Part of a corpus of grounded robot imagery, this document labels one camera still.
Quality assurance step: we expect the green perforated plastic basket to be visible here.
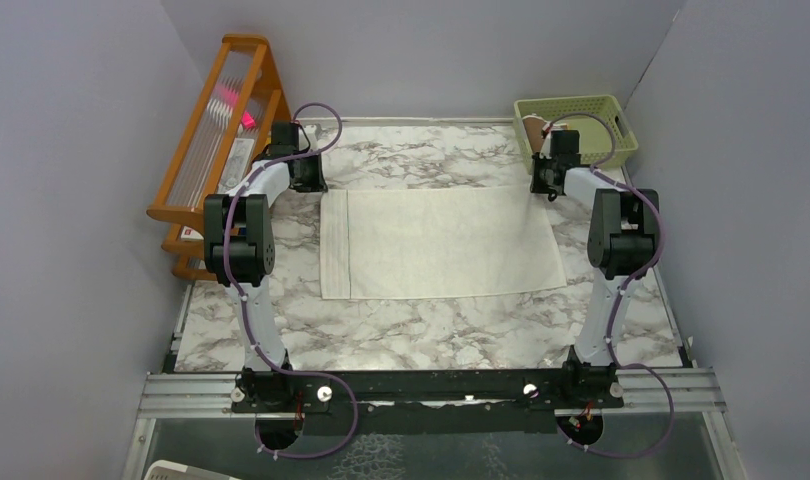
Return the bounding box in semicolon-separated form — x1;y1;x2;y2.
513;95;638;174

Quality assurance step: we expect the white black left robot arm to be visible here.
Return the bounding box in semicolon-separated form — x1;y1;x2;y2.
203;121;328;411

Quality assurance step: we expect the white tray corner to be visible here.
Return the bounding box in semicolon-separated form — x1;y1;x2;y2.
143;460;238;480

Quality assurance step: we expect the wooden rack with rods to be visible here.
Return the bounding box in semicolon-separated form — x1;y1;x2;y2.
147;34;292;281

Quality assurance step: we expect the yellow brown bear towel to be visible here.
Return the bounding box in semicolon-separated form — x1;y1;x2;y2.
521;114;549;153

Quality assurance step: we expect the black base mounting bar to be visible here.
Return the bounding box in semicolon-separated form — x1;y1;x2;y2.
230;368;624;436

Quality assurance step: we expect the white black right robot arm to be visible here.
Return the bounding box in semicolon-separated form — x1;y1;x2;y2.
530;124;661;407

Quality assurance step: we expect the cream white towel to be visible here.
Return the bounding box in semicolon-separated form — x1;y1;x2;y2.
320;185;567;300

